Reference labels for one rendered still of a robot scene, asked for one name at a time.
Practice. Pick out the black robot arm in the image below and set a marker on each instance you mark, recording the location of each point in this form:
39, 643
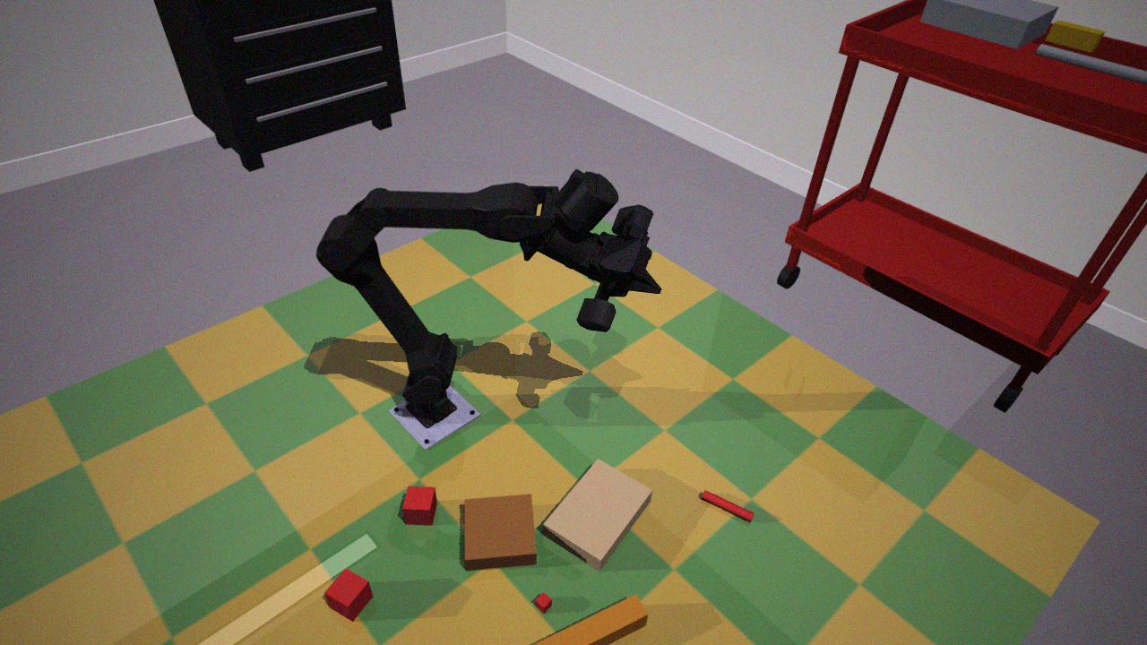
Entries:
507, 212

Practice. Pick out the red bar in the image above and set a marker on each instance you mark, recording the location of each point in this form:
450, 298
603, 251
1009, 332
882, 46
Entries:
729, 506

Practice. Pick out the brown square block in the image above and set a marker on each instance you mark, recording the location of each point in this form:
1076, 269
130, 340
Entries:
499, 532

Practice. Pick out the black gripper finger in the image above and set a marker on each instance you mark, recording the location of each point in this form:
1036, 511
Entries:
648, 280
632, 285

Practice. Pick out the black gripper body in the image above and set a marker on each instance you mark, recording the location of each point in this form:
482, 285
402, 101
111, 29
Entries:
597, 314

